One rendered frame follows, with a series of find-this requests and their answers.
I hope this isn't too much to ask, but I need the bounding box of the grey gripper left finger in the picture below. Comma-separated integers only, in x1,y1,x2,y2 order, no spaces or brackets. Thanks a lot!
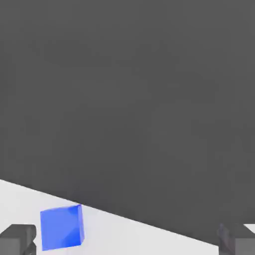
0,224,37,255

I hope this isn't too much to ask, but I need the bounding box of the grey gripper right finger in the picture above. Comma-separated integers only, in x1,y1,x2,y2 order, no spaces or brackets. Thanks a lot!
217,223,255,255

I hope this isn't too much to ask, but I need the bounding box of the small blue cube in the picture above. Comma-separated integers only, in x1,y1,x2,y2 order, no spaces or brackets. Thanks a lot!
40,204,85,252

